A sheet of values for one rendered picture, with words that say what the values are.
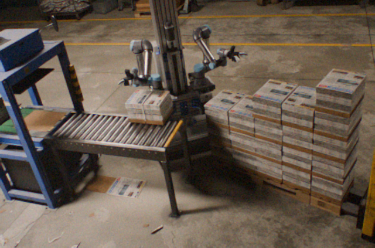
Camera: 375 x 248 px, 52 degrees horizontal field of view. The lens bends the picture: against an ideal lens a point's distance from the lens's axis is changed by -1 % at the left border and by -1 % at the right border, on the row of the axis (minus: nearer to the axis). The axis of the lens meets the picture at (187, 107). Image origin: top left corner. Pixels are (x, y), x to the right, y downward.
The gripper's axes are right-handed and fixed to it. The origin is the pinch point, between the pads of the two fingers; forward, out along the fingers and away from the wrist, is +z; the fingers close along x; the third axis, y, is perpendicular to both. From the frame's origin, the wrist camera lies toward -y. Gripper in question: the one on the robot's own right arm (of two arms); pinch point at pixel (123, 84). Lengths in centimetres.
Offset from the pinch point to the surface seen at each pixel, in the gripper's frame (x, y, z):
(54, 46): 85, -20, -31
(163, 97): -36.0, 15.5, -8.0
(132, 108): -7.2, 25.7, 1.8
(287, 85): -153, -4, -19
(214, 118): -86, 43, -22
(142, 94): -12.3, 18.8, -15.3
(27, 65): 90, -18, 13
